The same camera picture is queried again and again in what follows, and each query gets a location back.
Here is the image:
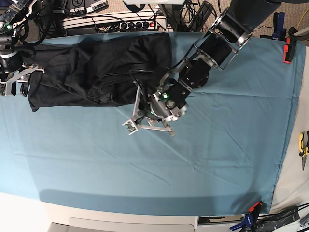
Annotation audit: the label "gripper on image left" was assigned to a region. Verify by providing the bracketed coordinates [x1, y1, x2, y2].
[0, 60, 45, 97]

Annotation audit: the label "blue orange clamp bottom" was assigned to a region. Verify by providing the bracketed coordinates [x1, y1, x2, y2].
[229, 201, 263, 232]

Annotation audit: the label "black plastic bag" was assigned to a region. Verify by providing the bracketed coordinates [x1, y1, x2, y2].
[249, 206, 300, 232]

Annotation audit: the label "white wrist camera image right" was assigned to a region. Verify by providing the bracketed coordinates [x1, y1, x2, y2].
[122, 119, 139, 135]

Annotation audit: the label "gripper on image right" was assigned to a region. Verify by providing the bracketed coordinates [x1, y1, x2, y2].
[132, 91, 188, 136]

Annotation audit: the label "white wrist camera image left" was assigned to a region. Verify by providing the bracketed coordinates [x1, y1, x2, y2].
[0, 81, 12, 96]

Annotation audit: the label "teal table cloth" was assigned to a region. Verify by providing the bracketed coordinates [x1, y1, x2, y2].
[0, 38, 307, 216]

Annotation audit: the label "white power strip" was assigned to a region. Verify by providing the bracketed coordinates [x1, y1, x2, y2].
[61, 12, 167, 31]

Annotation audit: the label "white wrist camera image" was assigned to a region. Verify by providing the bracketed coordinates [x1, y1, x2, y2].
[122, 119, 139, 135]
[0, 81, 12, 96]

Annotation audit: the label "orange black clamp top right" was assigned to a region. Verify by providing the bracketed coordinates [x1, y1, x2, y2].
[283, 27, 297, 64]

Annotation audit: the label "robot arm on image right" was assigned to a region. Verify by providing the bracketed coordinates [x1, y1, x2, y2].
[124, 0, 281, 136]

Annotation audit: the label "yellow handled pliers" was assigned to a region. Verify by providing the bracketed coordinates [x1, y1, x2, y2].
[298, 131, 309, 170]

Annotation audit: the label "dark grey T-shirt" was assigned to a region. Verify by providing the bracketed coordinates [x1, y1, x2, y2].
[24, 33, 172, 111]

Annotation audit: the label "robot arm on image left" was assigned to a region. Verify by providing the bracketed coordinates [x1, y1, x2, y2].
[0, 0, 44, 97]

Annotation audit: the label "blue black clamp top right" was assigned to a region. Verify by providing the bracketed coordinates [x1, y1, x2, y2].
[260, 12, 287, 41]

